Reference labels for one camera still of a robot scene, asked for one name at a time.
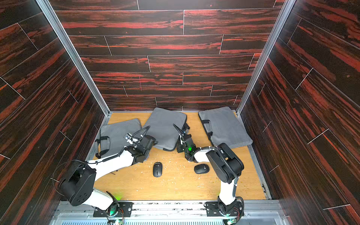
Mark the aluminium front rail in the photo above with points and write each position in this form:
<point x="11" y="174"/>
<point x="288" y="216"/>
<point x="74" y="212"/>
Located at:
<point x="195" y="212"/>

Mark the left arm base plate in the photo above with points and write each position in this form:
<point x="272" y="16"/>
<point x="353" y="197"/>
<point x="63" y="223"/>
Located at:
<point x="123" y="209"/>

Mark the black computer mouse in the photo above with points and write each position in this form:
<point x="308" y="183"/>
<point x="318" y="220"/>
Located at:
<point x="201" y="169"/>
<point x="157" y="169"/>

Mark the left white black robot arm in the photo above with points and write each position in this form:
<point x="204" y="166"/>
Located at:
<point x="77" y="184"/>

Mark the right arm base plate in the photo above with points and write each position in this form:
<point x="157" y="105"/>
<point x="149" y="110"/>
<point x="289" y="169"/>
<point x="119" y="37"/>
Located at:
<point x="218" y="209"/>

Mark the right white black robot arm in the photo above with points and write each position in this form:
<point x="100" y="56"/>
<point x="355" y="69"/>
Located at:
<point x="227" y="166"/>

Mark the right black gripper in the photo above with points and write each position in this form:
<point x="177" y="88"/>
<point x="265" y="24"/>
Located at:
<point x="184" y="136"/>

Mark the grey laptop bag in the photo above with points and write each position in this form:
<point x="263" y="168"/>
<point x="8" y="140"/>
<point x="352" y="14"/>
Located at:
<point x="161" y="127"/>
<point x="222" y="126"/>
<point x="112" y="137"/>

